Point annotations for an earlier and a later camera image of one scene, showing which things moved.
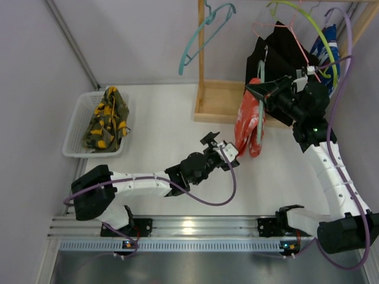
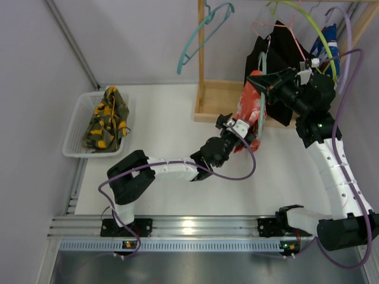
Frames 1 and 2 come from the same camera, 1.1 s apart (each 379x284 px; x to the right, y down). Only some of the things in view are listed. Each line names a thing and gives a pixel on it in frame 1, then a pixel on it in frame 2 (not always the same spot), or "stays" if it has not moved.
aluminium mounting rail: (180, 228) stays
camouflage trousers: (108, 124) stays
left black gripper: (215, 151) -> (247, 138)
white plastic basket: (82, 113) stays
